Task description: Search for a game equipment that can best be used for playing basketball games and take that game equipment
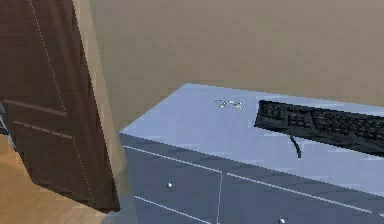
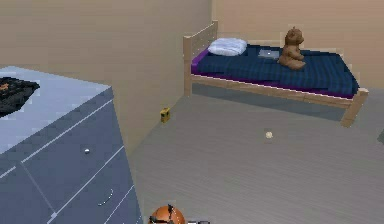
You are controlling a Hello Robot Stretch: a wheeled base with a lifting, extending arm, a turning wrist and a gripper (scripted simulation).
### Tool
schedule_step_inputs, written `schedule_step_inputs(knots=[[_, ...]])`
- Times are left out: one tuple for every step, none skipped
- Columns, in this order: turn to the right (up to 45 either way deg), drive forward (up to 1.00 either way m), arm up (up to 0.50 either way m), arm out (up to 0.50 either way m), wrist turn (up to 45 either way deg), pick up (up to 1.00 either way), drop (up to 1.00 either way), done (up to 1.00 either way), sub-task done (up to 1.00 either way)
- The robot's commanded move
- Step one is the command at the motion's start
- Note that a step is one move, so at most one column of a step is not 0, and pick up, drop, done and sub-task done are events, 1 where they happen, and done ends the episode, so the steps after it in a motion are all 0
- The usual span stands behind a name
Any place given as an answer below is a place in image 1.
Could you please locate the blue grey chest of drawers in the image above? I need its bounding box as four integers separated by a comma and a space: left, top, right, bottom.
118, 82, 384, 224

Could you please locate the dark brown room door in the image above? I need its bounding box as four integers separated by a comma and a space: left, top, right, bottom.
0, 0, 121, 213

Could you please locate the black computer keyboard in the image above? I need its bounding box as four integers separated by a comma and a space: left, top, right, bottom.
253, 99, 384, 160

